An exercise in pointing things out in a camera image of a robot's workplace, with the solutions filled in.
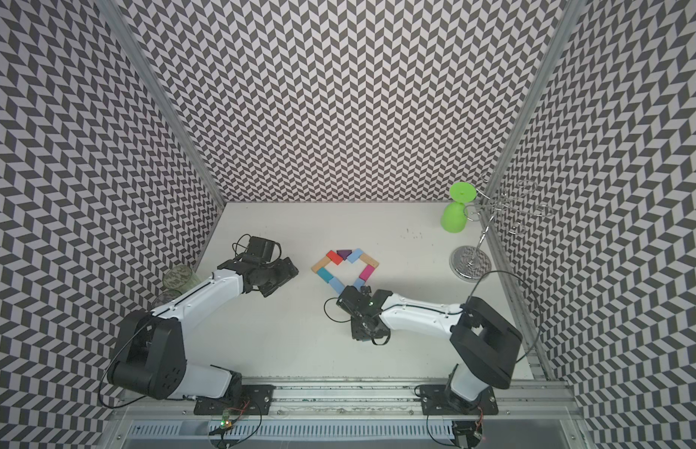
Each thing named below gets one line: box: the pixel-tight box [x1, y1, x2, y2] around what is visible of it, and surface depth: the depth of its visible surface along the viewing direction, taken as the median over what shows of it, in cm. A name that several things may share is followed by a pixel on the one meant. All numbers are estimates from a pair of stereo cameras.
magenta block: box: [358, 263, 376, 282], surface depth 98 cm
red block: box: [325, 249, 343, 266], surface depth 104 cm
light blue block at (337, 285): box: [329, 276, 346, 295], surface depth 98 cm
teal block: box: [316, 266, 334, 284], surface depth 101 cm
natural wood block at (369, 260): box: [359, 252, 380, 269], surface depth 104 cm
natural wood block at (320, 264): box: [310, 255, 332, 275], surface depth 101 cm
